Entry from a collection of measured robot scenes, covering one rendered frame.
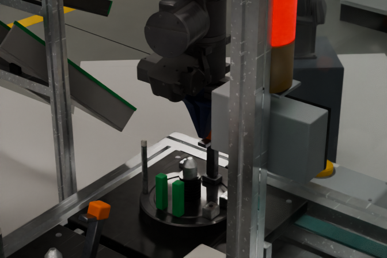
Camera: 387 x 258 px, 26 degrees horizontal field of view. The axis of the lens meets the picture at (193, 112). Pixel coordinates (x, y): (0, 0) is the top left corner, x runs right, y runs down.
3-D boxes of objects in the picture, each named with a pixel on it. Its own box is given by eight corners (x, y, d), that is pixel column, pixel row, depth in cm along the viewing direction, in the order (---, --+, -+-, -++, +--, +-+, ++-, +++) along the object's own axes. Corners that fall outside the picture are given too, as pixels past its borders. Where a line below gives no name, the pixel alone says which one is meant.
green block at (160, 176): (161, 203, 114) (160, 172, 111) (168, 207, 113) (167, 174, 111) (155, 207, 113) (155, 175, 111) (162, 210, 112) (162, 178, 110)
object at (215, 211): (211, 209, 112) (211, 200, 112) (219, 213, 112) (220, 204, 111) (201, 216, 111) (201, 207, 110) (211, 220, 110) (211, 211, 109)
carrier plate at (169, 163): (175, 159, 132) (175, 148, 131) (308, 211, 119) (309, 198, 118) (67, 230, 115) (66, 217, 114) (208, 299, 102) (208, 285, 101)
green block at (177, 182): (177, 211, 112) (177, 178, 110) (184, 213, 112) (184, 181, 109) (171, 215, 111) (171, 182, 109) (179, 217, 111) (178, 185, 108)
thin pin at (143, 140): (144, 190, 117) (143, 137, 113) (149, 192, 116) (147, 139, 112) (141, 193, 116) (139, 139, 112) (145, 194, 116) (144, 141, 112)
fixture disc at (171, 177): (181, 171, 125) (181, 160, 124) (260, 203, 117) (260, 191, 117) (118, 213, 115) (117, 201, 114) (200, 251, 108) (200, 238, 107)
